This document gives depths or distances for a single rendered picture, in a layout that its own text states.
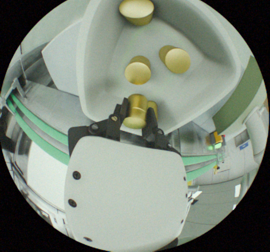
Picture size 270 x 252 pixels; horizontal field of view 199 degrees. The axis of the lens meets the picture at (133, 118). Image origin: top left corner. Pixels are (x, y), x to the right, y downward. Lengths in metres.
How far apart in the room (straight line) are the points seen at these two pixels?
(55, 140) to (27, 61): 0.60
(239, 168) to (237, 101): 6.02
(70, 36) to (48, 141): 0.28
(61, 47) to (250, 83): 0.50
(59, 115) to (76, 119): 0.07
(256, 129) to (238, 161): 5.79
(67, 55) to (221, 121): 0.50
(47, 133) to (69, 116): 0.11
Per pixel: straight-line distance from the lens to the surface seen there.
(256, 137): 0.43
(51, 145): 0.28
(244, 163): 6.29
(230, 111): 0.33
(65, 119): 0.25
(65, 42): 0.24
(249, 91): 0.32
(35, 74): 0.78
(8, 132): 0.93
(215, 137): 0.56
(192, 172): 0.29
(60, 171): 0.45
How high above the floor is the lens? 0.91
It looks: 34 degrees down
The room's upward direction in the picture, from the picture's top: 171 degrees counter-clockwise
